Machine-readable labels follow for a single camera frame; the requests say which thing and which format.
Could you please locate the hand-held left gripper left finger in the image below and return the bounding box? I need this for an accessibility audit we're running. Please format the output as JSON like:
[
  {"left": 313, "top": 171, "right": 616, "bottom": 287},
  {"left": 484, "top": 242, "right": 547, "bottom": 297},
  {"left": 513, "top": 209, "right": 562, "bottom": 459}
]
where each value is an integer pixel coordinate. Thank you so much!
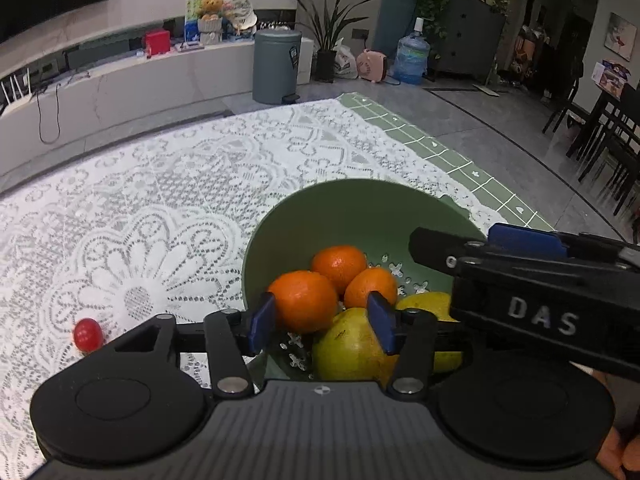
[{"left": 90, "top": 291, "right": 278, "bottom": 401}]

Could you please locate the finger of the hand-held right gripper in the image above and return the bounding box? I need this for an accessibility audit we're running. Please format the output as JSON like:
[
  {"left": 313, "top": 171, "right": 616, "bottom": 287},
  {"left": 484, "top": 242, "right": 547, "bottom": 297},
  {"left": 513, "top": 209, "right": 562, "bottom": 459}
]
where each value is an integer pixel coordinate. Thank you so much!
[
  {"left": 409, "top": 226, "right": 501, "bottom": 276},
  {"left": 487, "top": 222, "right": 640, "bottom": 271}
]

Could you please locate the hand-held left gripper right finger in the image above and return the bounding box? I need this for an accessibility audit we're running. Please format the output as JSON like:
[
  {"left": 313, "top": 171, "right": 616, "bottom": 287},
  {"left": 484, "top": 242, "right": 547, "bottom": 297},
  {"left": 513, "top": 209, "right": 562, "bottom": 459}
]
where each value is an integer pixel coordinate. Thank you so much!
[{"left": 366, "top": 291, "right": 466, "bottom": 401}]

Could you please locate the orange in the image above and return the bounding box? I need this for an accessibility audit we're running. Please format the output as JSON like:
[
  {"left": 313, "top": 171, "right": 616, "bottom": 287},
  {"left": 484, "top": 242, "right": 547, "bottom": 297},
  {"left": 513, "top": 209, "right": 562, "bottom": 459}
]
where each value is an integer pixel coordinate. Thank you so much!
[
  {"left": 266, "top": 270, "right": 339, "bottom": 335},
  {"left": 344, "top": 266, "right": 399, "bottom": 309},
  {"left": 310, "top": 245, "right": 368, "bottom": 295}
]

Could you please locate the large yellow orange pear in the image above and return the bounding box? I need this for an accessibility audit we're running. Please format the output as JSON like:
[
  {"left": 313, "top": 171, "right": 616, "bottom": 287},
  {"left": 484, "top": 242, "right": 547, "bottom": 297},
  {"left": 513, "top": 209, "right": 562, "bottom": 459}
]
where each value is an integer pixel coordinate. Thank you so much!
[{"left": 312, "top": 307, "right": 401, "bottom": 383}]

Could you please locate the large green yellow pear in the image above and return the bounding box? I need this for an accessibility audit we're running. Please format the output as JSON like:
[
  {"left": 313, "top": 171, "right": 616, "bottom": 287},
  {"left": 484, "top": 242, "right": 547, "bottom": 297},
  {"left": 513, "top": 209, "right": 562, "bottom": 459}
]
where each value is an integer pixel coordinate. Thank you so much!
[{"left": 395, "top": 291, "right": 463, "bottom": 373}]

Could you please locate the green colander bowl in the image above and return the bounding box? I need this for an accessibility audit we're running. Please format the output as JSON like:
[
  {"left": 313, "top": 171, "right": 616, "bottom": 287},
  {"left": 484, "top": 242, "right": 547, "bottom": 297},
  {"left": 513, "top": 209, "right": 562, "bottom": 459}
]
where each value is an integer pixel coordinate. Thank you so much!
[{"left": 240, "top": 178, "right": 488, "bottom": 381}]

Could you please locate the red cherry tomato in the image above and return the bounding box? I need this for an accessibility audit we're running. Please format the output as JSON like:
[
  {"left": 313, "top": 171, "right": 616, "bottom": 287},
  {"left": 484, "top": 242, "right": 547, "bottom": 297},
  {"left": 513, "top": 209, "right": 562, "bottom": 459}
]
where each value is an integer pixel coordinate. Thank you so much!
[{"left": 73, "top": 318, "right": 105, "bottom": 353}]

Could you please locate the person's right forearm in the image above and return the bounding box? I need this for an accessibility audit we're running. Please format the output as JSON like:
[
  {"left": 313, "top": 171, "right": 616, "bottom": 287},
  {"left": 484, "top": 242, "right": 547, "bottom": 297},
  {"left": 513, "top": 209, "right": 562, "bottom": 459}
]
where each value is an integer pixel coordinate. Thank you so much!
[{"left": 592, "top": 367, "right": 640, "bottom": 480}]

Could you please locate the black dining chair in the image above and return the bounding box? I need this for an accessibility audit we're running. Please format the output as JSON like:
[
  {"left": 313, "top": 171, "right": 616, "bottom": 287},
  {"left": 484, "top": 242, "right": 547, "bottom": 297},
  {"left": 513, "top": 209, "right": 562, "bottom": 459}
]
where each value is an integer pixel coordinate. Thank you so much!
[
  {"left": 577, "top": 85, "right": 640, "bottom": 216},
  {"left": 542, "top": 62, "right": 586, "bottom": 135}
]

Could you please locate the white lace tablecloth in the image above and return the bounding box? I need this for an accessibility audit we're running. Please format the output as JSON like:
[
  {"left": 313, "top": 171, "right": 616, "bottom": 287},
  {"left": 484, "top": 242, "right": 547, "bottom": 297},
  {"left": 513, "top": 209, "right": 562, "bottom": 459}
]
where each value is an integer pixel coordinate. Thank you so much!
[{"left": 0, "top": 99, "right": 506, "bottom": 480}]

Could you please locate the black dining table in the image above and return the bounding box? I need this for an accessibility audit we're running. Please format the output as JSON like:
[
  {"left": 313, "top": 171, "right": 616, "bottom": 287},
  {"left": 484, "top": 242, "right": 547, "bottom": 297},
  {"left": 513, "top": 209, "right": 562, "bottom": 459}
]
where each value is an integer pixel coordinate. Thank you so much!
[{"left": 565, "top": 87, "right": 640, "bottom": 161}]

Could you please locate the printed cardboard box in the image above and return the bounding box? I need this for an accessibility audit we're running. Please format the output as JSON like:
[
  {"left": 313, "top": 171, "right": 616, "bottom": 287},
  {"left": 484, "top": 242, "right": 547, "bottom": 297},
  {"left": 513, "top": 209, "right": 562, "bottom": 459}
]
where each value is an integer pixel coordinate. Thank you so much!
[{"left": 590, "top": 60, "right": 632, "bottom": 95}]

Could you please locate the pink heater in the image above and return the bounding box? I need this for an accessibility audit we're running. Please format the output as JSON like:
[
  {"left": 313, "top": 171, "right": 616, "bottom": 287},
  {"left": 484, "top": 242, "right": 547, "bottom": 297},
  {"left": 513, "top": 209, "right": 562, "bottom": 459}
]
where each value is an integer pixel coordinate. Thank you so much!
[{"left": 356, "top": 49, "right": 392, "bottom": 83}]

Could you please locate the blue water bottle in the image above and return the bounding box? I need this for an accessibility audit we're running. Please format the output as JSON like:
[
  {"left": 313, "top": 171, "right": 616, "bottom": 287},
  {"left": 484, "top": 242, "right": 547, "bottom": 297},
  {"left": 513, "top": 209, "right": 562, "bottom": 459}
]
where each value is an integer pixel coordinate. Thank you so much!
[{"left": 392, "top": 17, "right": 431, "bottom": 86}]

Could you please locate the white plastic bag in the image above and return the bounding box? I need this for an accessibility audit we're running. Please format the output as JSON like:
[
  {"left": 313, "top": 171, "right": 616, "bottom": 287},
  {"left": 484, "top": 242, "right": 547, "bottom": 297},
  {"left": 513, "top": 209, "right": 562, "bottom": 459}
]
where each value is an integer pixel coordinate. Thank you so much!
[{"left": 332, "top": 39, "right": 360, "bottom": 80}]

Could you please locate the dark grey cabinet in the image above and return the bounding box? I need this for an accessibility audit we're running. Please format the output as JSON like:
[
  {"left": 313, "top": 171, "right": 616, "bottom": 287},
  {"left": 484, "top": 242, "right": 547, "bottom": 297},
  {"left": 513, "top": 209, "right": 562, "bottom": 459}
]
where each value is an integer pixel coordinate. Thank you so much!
[{"left": 432, "top": 0, "right": 507, "bottom": 83}]

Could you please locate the long-leaved potted plant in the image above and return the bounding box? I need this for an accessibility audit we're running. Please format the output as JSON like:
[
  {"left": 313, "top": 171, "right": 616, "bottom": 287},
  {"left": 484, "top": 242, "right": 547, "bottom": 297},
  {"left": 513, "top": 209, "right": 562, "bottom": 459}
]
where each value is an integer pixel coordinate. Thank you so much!
[{"left": 286, "top": 0, "right": 381, "bottom": 83}]

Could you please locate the grey pedal trash bin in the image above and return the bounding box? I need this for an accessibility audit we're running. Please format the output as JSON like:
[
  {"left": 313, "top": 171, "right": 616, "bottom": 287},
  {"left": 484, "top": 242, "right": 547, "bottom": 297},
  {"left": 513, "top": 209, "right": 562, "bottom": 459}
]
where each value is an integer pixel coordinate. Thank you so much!
[{"left": 251, "top": 28, "right": 304, "bottom": 106}]

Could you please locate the white marble television console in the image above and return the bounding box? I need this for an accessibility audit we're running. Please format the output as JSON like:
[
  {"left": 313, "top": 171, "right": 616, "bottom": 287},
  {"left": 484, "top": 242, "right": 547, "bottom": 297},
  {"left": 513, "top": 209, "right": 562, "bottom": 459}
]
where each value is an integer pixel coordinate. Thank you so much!
[{"left": 0, "top": 35, "right": 261, "bottom": 181}]

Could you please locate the white paper fan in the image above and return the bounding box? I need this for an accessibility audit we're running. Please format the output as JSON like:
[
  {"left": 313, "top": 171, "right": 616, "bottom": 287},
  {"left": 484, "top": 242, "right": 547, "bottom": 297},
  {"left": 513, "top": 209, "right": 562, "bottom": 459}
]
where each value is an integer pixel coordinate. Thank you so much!
[{"left": 227, "top": 2, "right": 258, "bottom": 38}]

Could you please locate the white basket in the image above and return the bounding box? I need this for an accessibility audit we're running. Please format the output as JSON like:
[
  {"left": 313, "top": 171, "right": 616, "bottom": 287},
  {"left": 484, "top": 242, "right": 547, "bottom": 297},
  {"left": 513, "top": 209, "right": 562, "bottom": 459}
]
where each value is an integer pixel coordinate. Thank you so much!
[{"left": 197, "top": 15, "right": 224, "bottom": 46}]

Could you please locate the red box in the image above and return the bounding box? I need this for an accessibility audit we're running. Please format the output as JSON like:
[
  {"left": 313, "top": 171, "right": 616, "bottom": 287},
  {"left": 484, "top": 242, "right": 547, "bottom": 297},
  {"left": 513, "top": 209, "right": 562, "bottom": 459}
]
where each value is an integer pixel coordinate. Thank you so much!
[{"left": 144, "top": 29, "right": 172, "bottom": 58}]

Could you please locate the colourful picture board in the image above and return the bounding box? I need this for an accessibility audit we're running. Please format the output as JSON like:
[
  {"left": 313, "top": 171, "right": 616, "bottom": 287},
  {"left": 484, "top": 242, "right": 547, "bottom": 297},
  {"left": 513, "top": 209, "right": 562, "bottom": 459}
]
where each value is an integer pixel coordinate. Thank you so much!
[{"left": 184, "top": 0, "right": 251, "bottom": 43}]

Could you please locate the white router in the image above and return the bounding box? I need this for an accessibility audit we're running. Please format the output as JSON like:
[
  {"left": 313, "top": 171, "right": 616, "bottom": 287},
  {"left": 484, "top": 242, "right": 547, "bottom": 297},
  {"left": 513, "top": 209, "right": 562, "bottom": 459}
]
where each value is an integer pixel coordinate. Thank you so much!
[{"left": 0, "top": 72, "right": 33, "bottom": 111}]

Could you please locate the framed wall picture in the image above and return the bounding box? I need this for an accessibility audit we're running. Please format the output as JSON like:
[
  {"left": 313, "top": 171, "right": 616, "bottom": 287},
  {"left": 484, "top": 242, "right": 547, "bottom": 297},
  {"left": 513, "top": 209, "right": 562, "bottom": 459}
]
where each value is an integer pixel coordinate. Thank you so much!
[{"left": 605, "top": 12, "right": 638, "bottom": 63}]

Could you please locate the black cable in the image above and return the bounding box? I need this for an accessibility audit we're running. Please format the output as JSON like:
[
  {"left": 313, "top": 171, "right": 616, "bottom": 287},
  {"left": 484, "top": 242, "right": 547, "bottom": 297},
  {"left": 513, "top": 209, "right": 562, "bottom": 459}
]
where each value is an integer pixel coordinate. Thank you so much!
[{"left": 30, "top": 77, "right": 76, "bottom": 145}]

